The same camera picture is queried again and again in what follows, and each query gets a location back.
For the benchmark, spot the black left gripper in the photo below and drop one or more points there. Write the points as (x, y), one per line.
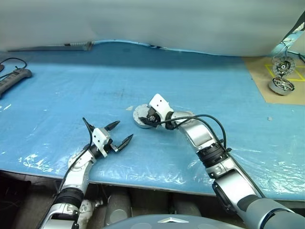
(110, 146)

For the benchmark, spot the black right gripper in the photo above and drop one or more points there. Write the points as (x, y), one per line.
(153, 118)

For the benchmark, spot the grey finned motor lid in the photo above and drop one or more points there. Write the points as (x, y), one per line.
(141, 111)

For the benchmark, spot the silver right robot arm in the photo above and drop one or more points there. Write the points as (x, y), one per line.
(228, 171)

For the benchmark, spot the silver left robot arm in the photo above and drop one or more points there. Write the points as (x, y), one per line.
(76, 167)

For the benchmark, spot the spare silver motor housing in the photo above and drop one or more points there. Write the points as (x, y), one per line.
(281, 87)

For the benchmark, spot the spare finned motor lid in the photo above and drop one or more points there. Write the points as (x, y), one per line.
(283, 66)

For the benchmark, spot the pale paper scrap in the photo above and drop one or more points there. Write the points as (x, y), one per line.
(129, 108)

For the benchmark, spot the blue plastic table cover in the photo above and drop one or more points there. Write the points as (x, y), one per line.
(71, 95)

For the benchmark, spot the grey rounded cylinder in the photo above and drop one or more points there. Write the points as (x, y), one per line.
(186, 207)
(118, 207)

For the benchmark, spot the white crumpled object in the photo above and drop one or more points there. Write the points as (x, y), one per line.
(89, 208)

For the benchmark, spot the white backdrop sheet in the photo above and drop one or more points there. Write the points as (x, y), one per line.
(152, 21)

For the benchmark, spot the grey robot torso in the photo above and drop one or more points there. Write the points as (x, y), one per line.
(171, 221)

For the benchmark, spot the dark flat bar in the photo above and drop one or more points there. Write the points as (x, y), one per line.
(52, 47)

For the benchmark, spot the brown cardboard sheet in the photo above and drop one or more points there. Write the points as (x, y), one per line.
(259, 81)

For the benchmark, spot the small grey scrap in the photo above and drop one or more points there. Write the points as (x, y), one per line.
(269, 118)

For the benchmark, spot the yellow tape square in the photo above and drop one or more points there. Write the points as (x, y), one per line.
(270, 70)

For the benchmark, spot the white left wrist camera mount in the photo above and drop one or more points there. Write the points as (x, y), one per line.
(101, 138)

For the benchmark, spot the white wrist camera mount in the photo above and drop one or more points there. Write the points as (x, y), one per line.
(101, 138)
(159, 105)

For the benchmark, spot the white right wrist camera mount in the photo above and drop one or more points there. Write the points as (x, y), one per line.
(159, 105)

